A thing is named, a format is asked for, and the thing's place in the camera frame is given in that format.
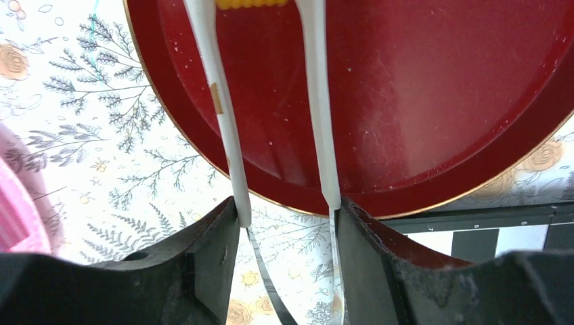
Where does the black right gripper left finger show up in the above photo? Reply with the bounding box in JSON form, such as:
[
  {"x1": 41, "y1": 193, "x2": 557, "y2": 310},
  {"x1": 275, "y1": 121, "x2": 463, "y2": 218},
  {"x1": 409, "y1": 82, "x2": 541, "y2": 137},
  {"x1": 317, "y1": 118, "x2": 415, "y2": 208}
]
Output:
[{"x1": 1, "y1": 198, "x2": 240, "y2": 324}]

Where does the black white checkerboard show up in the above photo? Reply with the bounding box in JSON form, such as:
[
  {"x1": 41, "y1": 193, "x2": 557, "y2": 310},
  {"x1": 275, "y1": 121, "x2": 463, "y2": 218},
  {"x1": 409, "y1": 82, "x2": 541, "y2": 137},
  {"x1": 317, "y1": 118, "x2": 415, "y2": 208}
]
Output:
[{"x1": 383, "y1": 202, "x2": 573, "y2": 263}]

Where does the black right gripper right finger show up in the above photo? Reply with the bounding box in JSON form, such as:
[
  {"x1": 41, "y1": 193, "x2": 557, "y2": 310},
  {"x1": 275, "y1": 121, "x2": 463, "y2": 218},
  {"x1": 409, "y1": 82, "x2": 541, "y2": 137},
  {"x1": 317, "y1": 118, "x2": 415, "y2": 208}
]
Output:
[{"x1": 336, "y1": 198, "x2": 573, "y2": 324}]

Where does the dark red round tray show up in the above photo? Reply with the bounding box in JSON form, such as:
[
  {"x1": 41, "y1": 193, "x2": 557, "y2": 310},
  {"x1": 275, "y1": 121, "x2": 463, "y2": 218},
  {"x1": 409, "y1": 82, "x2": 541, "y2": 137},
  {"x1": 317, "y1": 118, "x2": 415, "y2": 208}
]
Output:
[{"x1": 123, "y1": 0, "x2": 574, "y2": 221}]

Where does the yellow square biscuit toy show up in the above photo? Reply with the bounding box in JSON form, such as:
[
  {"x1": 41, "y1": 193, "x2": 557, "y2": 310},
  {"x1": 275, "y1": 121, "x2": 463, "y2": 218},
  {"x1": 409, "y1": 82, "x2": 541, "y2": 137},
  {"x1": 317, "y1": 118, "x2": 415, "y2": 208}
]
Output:
[{"x1": 215, "y1": 0, "x2": 288, "y2": 10}]

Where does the floral patterned tablecloth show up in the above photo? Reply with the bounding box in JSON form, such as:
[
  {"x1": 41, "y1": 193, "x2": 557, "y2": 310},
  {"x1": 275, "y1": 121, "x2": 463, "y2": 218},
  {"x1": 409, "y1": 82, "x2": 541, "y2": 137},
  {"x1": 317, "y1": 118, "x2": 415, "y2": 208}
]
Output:
[{"x1": 1, "y1": 1, "x2": 560, "y2": 324}]

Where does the pink three-tier cake stand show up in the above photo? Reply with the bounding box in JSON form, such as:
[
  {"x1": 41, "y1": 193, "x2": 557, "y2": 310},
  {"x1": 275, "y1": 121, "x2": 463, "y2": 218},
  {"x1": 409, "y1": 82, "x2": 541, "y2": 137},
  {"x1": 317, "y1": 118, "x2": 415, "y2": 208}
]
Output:
[{"x1": 0, "y1": 123, "x2": 66, "y2": 255}]

